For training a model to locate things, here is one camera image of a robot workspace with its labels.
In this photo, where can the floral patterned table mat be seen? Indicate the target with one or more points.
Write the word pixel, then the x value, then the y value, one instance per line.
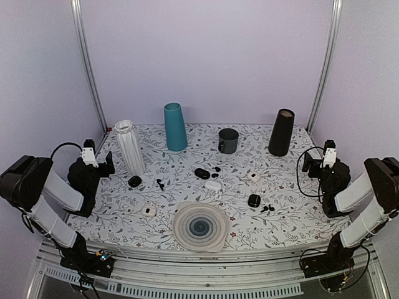
pixel 298 218

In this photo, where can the spiral patterned ceramic plate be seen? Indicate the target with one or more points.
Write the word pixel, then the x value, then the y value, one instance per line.
pixel 200 227

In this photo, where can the teal tapered vase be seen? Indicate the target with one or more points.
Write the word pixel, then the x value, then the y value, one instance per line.
pixel 176 139

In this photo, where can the white case near plate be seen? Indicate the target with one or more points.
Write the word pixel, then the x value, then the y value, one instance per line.
pixel 149 211

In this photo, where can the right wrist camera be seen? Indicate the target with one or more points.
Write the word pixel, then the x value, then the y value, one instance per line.
pixel 329 154

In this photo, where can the small black earbud case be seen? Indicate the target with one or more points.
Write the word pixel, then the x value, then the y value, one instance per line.
pixel 134 181

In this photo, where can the white case with black button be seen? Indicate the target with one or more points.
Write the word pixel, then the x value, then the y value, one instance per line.
pixel 254 177

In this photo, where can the dark grey mug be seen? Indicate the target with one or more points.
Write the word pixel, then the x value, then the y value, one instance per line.
pixel 228 141

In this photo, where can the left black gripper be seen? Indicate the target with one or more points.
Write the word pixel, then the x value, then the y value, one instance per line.
pixel 111 169

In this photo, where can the right aluminium frame post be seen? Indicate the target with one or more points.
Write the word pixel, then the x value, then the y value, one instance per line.
pixel 328 56

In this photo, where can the white oval earbud case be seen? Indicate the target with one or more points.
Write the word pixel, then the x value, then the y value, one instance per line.
pixel 213 185

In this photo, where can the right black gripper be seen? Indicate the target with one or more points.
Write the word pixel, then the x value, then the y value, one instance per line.
pixel 308 161

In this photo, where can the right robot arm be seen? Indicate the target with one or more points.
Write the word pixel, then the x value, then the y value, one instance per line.
pixel 340 197

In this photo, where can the white ribbed vase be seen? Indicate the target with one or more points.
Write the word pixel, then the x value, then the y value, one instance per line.
pixel 130 148

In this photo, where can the black tapered vase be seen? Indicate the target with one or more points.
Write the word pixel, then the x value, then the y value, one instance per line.
pixel 282 132

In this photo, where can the black gold-trimmed earbud case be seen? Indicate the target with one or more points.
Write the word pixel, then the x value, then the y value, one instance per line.
pixel 254 200

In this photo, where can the aluminium frame post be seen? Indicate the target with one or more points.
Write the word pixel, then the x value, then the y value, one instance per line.
pixel 328 56
pixel 89 72

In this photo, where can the black oval earbud case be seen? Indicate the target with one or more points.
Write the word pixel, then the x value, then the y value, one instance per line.
pixel 202 173

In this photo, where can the left aluminium frame post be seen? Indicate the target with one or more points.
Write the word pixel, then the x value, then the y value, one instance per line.
pixel 89 72

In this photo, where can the aluminium front rail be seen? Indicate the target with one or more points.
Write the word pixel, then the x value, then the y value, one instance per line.
pixel 268 273

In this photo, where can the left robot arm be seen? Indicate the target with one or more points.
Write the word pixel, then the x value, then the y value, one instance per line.
pixel 25 186

